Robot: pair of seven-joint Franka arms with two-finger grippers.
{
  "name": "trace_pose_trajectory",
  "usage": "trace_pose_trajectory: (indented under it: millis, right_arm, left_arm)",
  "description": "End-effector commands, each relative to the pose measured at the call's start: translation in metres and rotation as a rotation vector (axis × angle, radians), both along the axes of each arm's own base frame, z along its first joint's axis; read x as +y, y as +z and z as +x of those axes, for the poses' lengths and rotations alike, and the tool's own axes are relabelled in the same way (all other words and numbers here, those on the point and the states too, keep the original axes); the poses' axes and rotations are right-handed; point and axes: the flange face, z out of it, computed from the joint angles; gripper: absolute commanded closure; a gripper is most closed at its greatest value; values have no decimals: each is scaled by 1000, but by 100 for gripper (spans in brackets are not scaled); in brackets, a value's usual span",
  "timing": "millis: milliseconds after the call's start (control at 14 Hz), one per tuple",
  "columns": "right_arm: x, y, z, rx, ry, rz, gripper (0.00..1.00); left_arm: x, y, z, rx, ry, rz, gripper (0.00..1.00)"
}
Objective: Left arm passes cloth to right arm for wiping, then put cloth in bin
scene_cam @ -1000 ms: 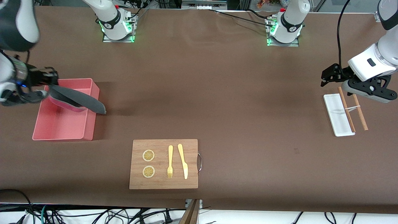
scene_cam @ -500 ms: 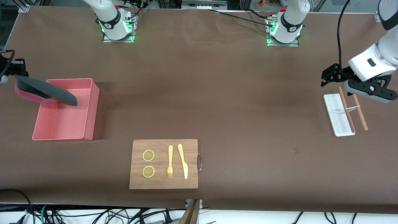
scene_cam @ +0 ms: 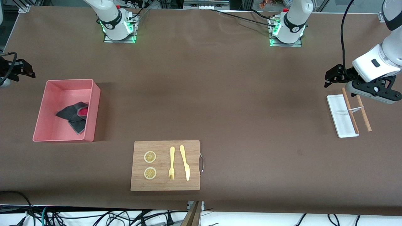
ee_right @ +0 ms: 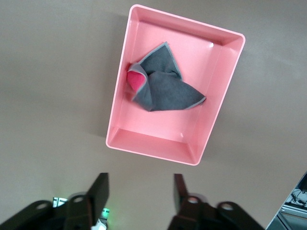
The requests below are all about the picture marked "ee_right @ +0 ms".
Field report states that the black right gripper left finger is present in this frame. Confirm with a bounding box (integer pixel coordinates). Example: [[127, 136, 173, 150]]
[[0, 172, 110, 230]]

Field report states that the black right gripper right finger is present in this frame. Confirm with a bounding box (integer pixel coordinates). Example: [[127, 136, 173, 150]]
[[167, 173, 265, 230]]

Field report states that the grey and pink cloth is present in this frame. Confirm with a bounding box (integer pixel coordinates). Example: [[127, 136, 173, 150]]
[[126, 42, 207, 113]]

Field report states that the pink plastic bin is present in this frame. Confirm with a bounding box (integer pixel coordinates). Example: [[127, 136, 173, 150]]
[[105, 4, 246, 167]]

